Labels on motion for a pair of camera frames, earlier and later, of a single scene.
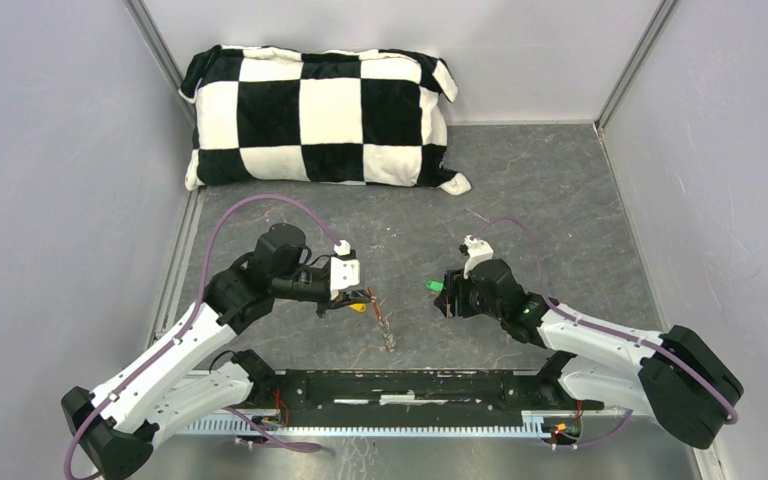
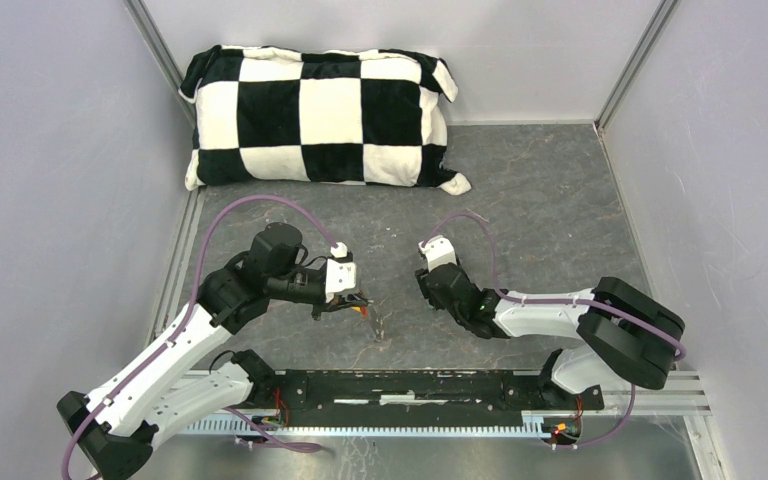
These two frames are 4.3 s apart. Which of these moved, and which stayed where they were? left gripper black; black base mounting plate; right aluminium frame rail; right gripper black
Moved: right gripper black
Stayed: left gripper black; black base mounting plate; right aluminium frame rail
